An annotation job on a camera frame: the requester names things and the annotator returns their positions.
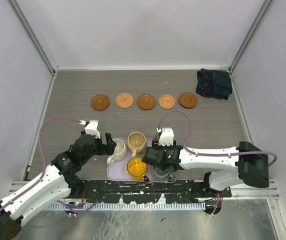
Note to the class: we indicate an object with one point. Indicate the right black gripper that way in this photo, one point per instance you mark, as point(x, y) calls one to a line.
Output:
point(157, 147)

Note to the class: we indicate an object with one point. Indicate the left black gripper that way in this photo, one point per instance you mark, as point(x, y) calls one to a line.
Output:
point(104, 149)

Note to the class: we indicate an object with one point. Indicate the grey ceramic mug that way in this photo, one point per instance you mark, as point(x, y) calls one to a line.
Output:
point(163, 176)

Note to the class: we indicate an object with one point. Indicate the purple glass mug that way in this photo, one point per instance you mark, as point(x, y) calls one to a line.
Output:
point(156, 138)

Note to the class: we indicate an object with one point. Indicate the dark wooden coaster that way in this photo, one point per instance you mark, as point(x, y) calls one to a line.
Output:
point(188, 100)
point(100, 102)
point(146, 101)

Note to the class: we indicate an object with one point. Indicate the light woven coaster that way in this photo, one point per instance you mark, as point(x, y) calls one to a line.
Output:
point(124, 100)
point(167, 101)

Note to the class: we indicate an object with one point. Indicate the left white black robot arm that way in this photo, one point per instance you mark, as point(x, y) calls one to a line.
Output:
point(57, 181)

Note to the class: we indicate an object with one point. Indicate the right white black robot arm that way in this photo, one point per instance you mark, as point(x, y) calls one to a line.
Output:
point(243, 164)

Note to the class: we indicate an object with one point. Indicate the white ceramic mug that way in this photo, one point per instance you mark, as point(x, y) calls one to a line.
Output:
point(120, 152)

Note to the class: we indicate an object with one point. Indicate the beige ceramic mug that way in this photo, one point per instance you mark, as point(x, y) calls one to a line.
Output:
point(136, 143)

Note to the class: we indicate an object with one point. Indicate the yellow glass mug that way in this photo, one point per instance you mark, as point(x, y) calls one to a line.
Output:
point(137, 169)

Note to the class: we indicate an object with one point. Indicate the dark blue folded cloth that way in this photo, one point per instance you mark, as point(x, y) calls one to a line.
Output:
point(213, 84)

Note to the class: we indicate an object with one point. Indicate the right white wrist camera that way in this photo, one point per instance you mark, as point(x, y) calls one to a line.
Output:
point(166, 136)

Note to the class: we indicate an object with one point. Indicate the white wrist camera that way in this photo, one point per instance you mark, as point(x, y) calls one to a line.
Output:
point(91, 128)
point(166, 136)

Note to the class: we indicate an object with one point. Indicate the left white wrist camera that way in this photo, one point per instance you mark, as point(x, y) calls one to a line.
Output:
point(91, 128)

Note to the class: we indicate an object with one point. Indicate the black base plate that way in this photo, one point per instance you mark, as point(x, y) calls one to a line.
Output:
point(107, 191)

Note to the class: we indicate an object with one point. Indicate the slotted cable duct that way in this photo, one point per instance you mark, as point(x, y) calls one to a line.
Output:
point(159, 206)

